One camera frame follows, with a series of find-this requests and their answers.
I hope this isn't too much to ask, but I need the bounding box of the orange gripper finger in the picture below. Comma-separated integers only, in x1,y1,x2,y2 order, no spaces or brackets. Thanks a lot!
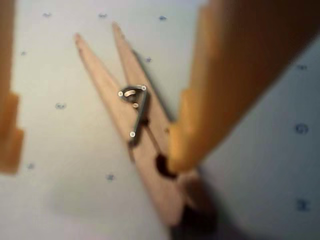
166,0,320,173
0,0,25,175

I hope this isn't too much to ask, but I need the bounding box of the wooden clothespin with metal spring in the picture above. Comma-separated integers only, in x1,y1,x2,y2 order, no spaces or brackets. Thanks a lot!
74,21,216,233

